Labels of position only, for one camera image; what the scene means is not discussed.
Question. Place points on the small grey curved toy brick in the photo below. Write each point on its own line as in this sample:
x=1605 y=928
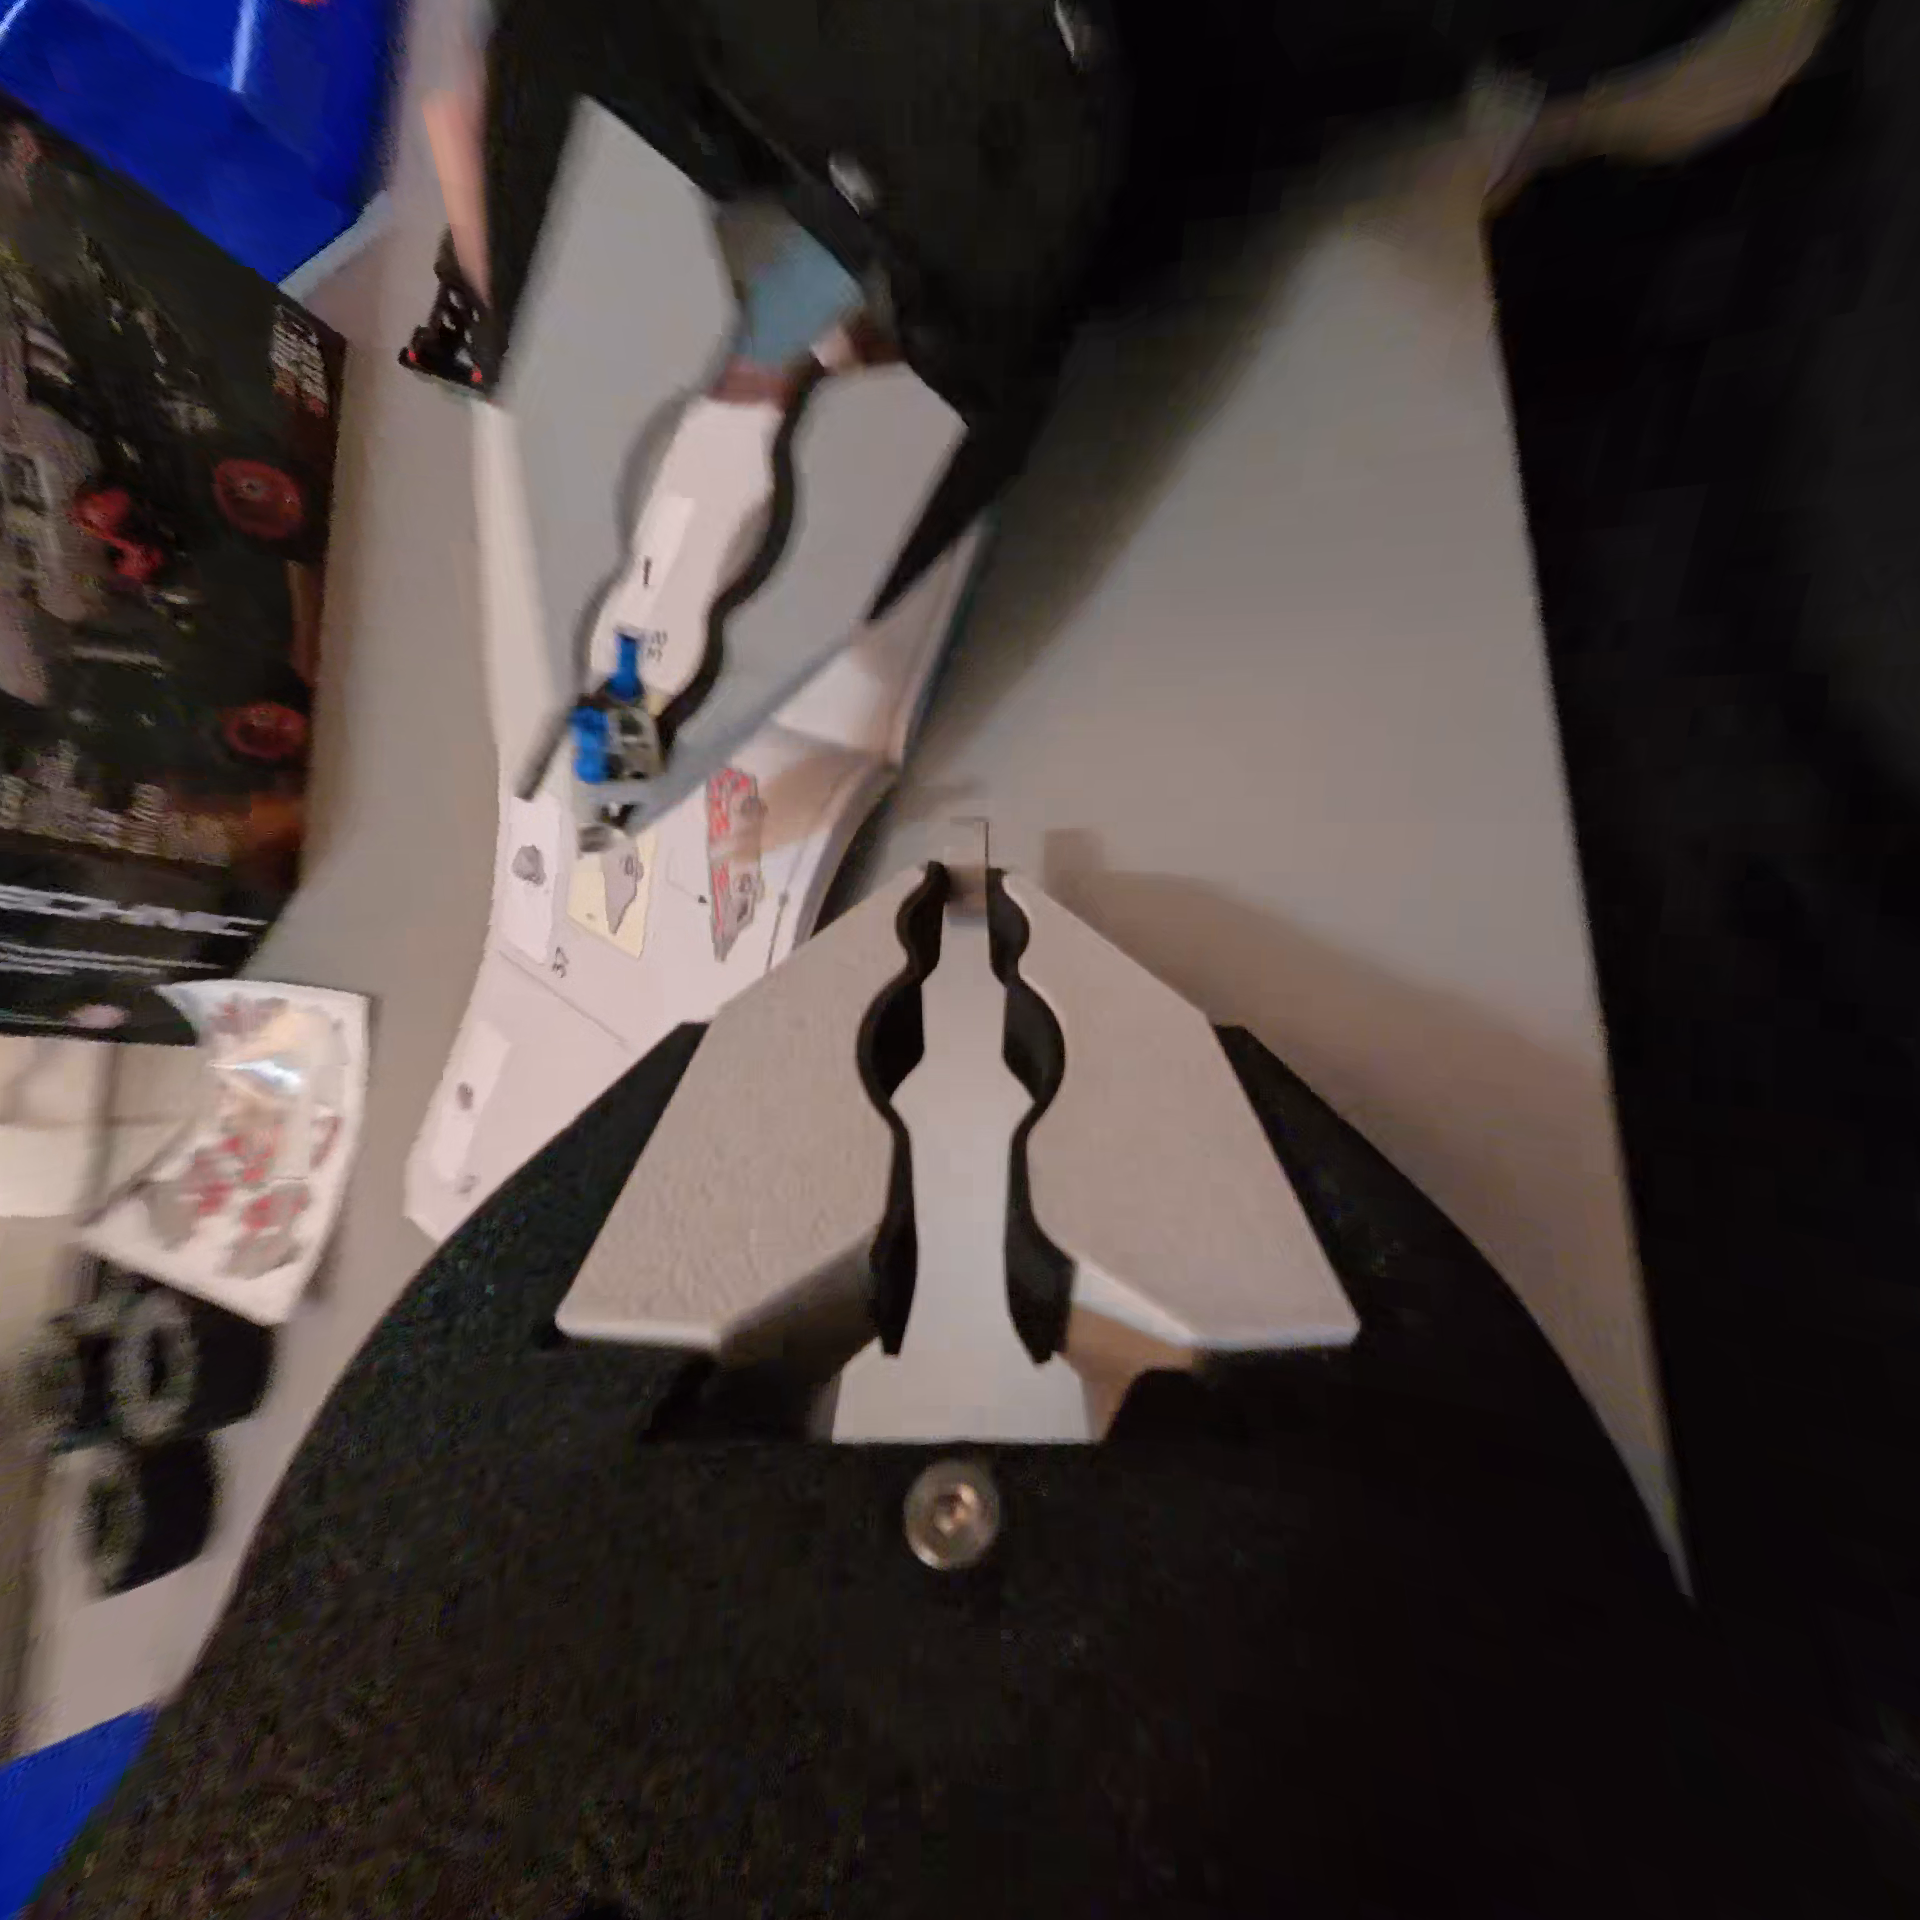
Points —
x=980 y=863

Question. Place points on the sticker sheet in clear bag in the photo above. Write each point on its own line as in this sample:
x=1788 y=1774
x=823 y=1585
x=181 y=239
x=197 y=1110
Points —
x=241 y=1154

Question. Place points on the person's black clothing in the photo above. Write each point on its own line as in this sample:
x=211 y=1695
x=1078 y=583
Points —
x=1741 y=902

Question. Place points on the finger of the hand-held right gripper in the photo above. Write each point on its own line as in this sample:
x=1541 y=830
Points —
x=857 y=511
x=564 y=450

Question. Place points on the red and black toy part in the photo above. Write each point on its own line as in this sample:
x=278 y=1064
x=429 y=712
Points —
x=451 y=330

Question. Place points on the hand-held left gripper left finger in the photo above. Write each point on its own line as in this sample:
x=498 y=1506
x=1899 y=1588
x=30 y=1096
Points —
x=750 y=1142

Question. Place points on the grey desk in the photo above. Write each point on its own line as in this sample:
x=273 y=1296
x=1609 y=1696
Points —
x=1277 y=674

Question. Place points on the grey toy brick assembly blue pins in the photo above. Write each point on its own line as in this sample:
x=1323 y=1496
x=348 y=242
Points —
x=615 y=735

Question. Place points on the open instruction booklet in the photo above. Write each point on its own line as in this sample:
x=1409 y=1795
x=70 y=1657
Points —
x=705 y=902

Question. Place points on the blue plastic bin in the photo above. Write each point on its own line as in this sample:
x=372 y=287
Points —
x=196 y=105
x=60 y=1815

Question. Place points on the black toy set box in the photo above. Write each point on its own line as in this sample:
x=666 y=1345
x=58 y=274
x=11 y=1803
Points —
x=137 y=600

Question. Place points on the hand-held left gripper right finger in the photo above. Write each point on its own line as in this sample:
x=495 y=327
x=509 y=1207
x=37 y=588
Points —
x=1185 y=1171

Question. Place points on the black toy tyre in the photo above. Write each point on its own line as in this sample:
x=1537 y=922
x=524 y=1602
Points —
x=150 y=1506
x=137 y=1366

